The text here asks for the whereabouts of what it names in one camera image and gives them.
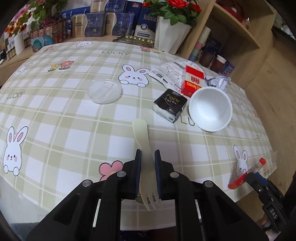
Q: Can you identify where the cream plastic spork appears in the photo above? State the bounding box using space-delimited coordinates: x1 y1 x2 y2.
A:
132 118 161 211

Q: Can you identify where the red transparent lighter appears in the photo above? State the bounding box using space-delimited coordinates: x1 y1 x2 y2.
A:
228 158 267 190

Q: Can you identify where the black tissue pack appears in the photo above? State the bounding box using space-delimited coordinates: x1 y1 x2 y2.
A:
152 89 188 123

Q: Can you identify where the cream instant noodle bowl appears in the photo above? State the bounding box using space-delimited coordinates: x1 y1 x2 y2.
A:
188 87 233 132

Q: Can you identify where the white grey paper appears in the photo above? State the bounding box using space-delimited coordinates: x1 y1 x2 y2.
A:
205 76 231 91

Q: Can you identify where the clear plastic lid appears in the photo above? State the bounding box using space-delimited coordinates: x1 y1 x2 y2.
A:
87 79 123 104

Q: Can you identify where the green plaid rabbit tablecloth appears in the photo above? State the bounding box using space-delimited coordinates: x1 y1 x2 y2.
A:
1 42 276 224

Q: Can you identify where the red white cigarette pack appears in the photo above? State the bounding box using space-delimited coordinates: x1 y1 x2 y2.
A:
181 65 205 97

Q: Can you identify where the white printed flat paper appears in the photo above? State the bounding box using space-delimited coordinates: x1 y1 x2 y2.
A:
149 60 204 93

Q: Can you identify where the dark red drink cup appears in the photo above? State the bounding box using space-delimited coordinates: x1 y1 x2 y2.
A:
210 55 226 73

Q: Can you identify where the dark brown glass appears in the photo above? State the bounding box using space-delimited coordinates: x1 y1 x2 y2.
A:
199 50 215 68

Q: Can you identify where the purple small box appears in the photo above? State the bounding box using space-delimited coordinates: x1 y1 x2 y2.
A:
219 60 235 77

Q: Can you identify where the gold foil tray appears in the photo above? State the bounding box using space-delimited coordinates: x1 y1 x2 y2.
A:
113 36 154 48

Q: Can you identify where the white flower vase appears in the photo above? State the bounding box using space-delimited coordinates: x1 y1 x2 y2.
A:
154 16 192 55

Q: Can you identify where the stack of coloured paper cups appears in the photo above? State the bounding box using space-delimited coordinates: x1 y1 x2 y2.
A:
188 26 211 62

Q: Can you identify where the white blue milk carton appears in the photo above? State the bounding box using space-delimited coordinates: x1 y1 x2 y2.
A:
134 8 157 41

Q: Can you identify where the blue gift box middle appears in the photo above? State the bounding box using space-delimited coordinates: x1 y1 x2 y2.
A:
105 13 134 36

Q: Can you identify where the blue gift box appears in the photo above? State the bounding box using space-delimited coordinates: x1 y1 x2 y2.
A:
71 13 106 38
105 13 134 36
90 0 126 13

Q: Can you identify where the blue gift box lower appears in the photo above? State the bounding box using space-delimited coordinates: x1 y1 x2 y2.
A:
71 13 106 38

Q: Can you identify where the wooden shelf unit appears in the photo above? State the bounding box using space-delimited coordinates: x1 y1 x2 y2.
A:
178 1 295 89

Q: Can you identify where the red rose bouquet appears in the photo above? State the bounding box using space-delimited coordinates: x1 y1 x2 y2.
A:
142 0 202 27

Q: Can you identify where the blue gift box top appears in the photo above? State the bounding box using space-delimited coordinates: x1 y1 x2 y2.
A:
90 0 126 13

